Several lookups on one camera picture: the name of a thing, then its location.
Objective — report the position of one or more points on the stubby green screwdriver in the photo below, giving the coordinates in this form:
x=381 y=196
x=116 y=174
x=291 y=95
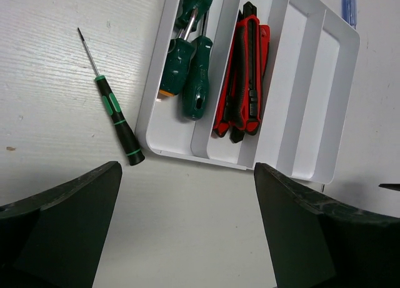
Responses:
x=177 y=61
x=188 y=6

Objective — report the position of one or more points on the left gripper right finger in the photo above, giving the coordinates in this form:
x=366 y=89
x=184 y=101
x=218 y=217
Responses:
x=317 y=241

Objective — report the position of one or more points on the white compartment tray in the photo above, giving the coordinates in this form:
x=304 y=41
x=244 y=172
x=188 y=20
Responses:
x=309 y=74

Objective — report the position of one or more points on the blue screwdriver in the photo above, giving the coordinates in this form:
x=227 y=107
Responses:
x=349 y=12

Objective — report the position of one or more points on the black green precision screwdriver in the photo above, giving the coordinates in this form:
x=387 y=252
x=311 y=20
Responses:
x=125 y=134

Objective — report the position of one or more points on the red utility knife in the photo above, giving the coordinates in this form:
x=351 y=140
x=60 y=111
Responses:
x=223 y=112
x=247 y=91
x=264 y=32

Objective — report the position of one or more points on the long green screwdriver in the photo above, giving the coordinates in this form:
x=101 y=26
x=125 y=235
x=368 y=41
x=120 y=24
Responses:
x=195 y=94

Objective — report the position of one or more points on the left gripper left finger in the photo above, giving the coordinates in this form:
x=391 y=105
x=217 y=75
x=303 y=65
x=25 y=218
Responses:
x=55 y=238

